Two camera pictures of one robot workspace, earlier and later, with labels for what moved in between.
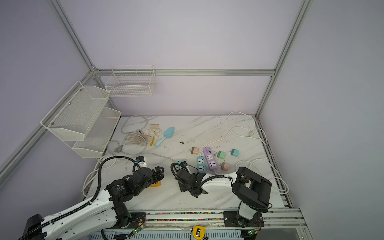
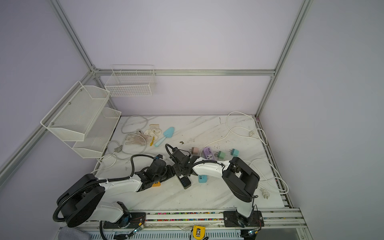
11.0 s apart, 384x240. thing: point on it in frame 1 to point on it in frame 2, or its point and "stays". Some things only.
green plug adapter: (221, 154) stays
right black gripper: (182, 188) to (175, 168)
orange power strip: (158, 184) stays
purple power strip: (210, 158) stays
